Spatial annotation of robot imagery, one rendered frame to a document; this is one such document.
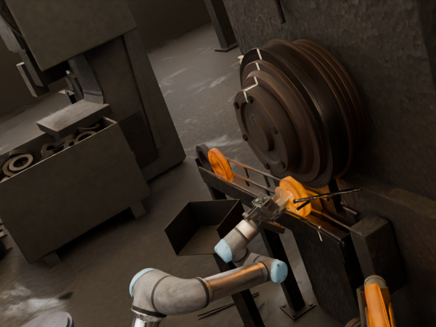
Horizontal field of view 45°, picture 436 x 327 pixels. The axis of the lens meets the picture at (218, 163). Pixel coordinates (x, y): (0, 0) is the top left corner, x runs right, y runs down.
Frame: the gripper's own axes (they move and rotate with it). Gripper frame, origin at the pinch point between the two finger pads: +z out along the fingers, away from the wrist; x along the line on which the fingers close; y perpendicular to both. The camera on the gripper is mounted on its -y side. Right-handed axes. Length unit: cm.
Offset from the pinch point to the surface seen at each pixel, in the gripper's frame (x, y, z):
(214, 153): 67, 3, -2
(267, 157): -17.9, 27.7, -4.9
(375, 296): -67, 6, -17
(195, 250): 28.8, -6.3, -39.7
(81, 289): 162, -47, -108
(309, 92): -41, 46, 8
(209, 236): 32.2, -8.2, -31.5
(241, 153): 231, -87, 47
